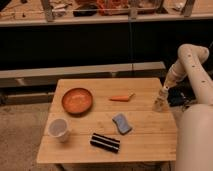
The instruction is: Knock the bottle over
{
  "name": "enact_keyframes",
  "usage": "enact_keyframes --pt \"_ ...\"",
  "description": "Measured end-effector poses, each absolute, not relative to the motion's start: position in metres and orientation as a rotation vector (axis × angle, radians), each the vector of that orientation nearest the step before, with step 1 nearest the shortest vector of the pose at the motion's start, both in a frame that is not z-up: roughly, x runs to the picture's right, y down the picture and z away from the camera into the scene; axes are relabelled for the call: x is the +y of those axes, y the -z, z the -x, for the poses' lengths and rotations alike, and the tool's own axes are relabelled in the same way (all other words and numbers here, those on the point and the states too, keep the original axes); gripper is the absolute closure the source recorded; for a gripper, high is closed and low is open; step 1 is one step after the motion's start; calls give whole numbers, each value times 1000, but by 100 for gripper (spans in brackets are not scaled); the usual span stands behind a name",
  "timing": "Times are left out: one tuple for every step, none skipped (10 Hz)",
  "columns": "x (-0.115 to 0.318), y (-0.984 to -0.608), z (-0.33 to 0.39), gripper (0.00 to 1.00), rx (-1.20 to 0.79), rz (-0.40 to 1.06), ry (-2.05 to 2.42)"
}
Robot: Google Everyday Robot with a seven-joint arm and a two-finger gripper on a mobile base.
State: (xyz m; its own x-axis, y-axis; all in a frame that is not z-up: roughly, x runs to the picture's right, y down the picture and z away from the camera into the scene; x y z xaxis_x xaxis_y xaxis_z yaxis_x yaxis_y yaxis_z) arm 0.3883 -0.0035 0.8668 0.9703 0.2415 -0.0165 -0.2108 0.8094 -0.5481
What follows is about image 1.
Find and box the black white striped eraser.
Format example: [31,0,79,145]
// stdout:
[90,133,120,153]

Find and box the orange bowl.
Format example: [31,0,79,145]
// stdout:
[61,88,93,115]

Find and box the wooden shelf bench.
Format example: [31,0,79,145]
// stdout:
[0,0,213,89]

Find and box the orange object on shelf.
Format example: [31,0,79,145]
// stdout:
[73,0,134,16]

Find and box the wooden table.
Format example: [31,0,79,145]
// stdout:
[37,78,177,164]

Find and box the blue sponge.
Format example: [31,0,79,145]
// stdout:
[112,113,132,135]

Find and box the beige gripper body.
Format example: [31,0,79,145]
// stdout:
[153,86,169,112]

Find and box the orange carrot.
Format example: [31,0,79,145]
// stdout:
[109,93,135,102]

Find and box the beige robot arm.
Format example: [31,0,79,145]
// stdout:
[153,44,213,171]

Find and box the clear plastic cup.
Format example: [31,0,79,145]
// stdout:
[48,118,70,143]

